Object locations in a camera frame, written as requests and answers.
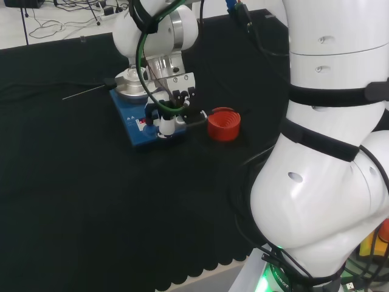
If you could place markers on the black bench cloth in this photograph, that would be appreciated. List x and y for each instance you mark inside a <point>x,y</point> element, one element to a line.
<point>91,197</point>

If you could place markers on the heater with blue base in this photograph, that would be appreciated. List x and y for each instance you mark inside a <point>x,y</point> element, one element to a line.
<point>135,138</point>

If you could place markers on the black tripod leg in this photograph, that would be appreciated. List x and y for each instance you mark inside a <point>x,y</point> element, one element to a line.
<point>95,14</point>

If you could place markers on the white power strip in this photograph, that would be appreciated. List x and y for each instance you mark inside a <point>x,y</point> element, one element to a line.
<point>110,14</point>

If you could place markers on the yellow stop button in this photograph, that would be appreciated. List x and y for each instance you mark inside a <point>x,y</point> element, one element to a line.
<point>371,243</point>

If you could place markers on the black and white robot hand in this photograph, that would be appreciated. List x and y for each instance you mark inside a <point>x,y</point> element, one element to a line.
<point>182,97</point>

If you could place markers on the thin metal rod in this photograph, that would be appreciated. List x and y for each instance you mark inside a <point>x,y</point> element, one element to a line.
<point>82,93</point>

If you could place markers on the silver usb plug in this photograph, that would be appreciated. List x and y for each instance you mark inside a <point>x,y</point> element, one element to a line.
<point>351,286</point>

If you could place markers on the black box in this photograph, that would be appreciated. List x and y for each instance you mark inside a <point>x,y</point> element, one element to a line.
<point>24,3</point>

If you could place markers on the dark thin pole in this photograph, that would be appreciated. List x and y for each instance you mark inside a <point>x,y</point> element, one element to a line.
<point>25,27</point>

